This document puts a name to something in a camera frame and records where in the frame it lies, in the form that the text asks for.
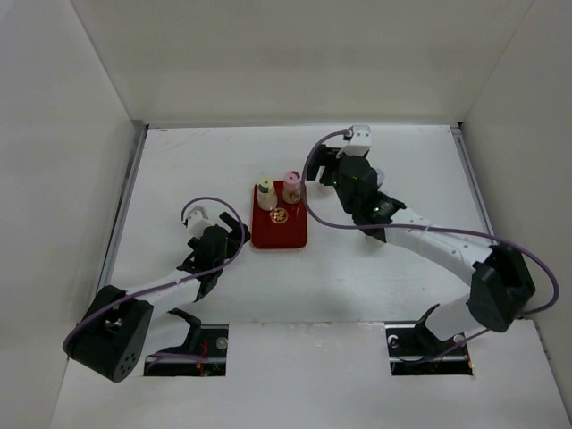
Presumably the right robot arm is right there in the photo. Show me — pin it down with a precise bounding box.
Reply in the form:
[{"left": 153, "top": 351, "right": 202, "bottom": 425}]
[{"left": 319, "top": 155, "right": 535, "bottom": 354}]

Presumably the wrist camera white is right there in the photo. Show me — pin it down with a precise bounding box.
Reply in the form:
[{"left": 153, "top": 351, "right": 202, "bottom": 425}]
[
  {"left": 182, "top": 206, "right": 212, "bottom": 238},
  {"left": 339, "top": 125, "right": 372, "bottom": 157}
]

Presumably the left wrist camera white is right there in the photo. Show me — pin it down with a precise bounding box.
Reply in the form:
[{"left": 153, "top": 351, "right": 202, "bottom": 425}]
[{"left": 182, "top": 206, "right": 212, "bottom": 238}]

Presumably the red tray gold emblem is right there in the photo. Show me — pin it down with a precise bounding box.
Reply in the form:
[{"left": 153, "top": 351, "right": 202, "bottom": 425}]
[{"left": 249, "top": 181, "right": 307, "bottom": 250}]

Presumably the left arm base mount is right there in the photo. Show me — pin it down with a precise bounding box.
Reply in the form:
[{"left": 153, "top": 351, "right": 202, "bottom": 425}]
[{"left": 142, "top": 308, "right": 230, "bottom": 377}]

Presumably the pink cap spice bottle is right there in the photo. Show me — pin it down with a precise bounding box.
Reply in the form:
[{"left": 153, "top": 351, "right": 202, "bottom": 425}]
[{"left": 282, "top": 171, "right": 301, "bottom": 205}]

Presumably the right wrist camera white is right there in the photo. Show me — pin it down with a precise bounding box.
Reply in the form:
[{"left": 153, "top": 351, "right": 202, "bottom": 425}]
[{"left": 339, "top": 125, "right": 372, "bottom": 157}]

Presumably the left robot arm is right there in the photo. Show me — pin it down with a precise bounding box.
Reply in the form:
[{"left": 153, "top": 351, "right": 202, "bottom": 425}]
[{"left": 63, "top": 172, "right": 308, "bottom": 383}]

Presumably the yellow-green cap spice bottle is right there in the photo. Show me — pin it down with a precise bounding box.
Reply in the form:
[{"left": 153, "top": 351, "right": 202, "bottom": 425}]
[{"left": 257, "top": 178, "right": 278, "bottom": 212}]

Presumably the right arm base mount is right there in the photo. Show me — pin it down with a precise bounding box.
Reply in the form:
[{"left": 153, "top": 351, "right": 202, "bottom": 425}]
[{"left": 385, "top": 305, "right": 473, "bottom": 376}]

